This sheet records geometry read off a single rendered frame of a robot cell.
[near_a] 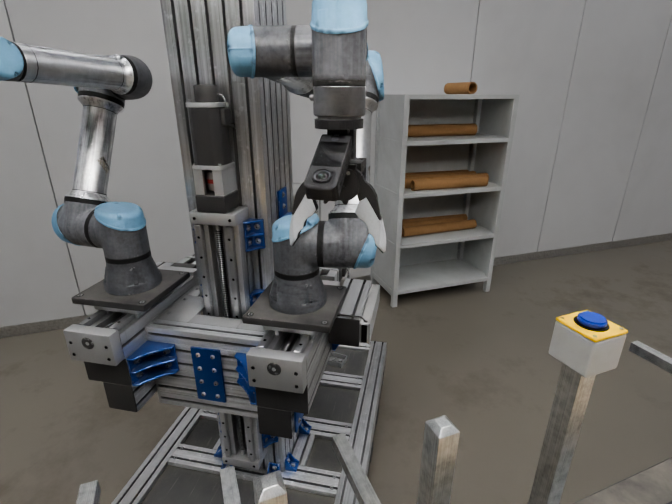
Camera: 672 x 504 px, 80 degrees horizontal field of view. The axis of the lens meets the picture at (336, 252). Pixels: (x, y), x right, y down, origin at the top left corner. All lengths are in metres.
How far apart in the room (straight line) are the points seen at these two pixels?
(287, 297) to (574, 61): 3.65
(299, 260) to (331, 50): 0.54
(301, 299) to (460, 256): 2.97
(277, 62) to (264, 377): 0.67
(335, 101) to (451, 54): 2.96
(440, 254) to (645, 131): 2.41
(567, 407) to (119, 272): 1.07
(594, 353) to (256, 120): 0.90
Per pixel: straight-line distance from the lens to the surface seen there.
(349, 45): 0.58
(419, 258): 3.68
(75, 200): 1.31
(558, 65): 4.16
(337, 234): 0.95
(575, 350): 0.73
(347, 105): 0.58
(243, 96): 1.14
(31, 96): 3.08
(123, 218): 1.19
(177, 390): 1.34
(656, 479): 1.33
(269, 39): 0.70
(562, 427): 0.83
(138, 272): 1.23
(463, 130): 3.34
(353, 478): 0.94
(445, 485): 0.71
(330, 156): 0.56
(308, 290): 1.02
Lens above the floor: 1.55
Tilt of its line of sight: 21 degrees down
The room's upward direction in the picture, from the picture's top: straight up
